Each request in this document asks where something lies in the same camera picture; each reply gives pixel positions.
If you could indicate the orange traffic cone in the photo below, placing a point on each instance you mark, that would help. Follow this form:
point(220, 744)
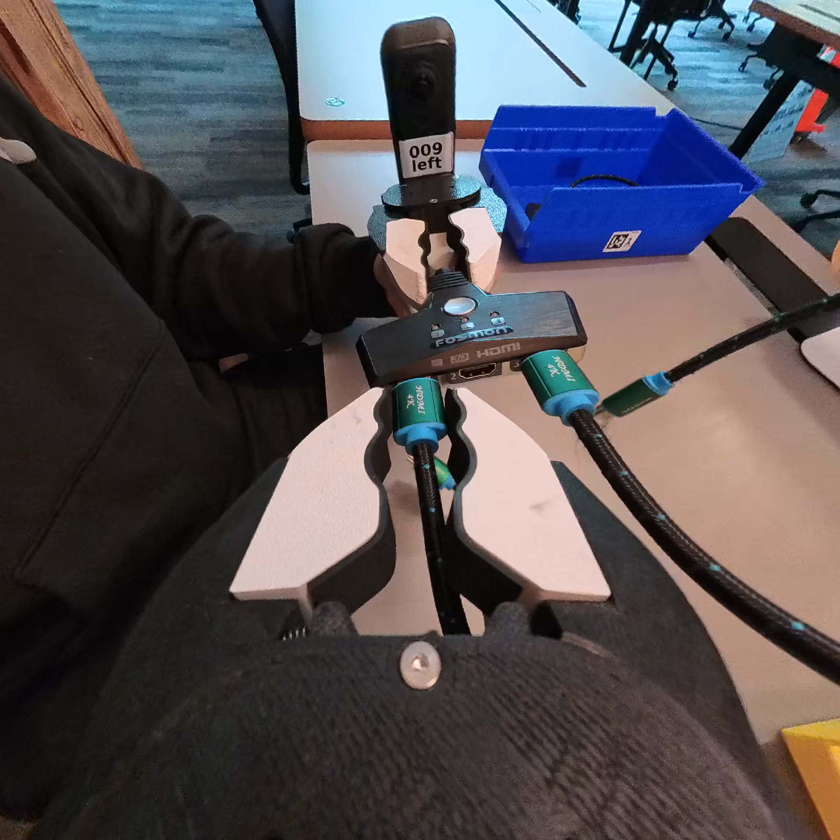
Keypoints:
point(817, 108)

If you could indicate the white desk wood edge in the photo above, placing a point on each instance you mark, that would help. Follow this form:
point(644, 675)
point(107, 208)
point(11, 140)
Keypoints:
point(367, 52)

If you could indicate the person's torso black sweatshirt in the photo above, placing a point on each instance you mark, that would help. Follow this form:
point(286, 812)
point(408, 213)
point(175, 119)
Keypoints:
point(98, 459)

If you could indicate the wooden document stand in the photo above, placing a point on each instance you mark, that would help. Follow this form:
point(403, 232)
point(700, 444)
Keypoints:
point(823, 358)

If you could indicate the yellow plastic bin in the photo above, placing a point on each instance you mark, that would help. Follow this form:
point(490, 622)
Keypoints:
point(814, 781)

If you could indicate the wood edge background desk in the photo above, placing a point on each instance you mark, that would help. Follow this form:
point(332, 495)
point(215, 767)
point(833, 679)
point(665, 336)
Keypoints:
point(794, 19)

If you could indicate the person's left hand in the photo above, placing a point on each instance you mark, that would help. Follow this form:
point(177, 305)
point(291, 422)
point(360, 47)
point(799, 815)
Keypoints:
point(388, 289)

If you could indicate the black HDMI switch box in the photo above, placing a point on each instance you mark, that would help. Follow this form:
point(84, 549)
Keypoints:
point(531, 318)

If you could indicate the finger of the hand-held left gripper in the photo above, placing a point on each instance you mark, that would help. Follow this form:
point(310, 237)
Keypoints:
point(407, 262)
point(482, 246)

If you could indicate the black desk grommet strip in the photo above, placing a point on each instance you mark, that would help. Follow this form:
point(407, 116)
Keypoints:
point(761, 275)

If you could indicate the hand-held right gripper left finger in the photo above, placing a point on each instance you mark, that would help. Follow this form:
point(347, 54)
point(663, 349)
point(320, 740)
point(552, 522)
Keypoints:
point(315, 512)

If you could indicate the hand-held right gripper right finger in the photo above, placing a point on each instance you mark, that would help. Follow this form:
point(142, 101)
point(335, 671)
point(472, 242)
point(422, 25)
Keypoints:
point(531, 518)

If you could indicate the blue plastic bin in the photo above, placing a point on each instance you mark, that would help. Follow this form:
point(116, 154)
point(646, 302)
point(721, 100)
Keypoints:
point(623, 223)

